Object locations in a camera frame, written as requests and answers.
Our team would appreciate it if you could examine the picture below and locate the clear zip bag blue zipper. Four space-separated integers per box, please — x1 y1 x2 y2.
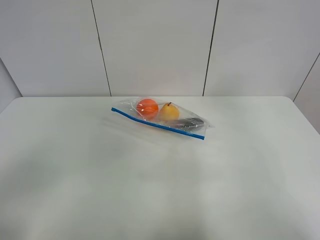
111 96 213 140

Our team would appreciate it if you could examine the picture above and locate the yellow toy pear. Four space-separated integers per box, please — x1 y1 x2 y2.
158 102 180 121

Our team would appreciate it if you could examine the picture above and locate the orange toy fruit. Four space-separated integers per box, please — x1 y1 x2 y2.
136 98 159 121

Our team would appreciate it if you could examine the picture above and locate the dark purple toy eggplant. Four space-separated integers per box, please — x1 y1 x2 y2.
169 117 205 132

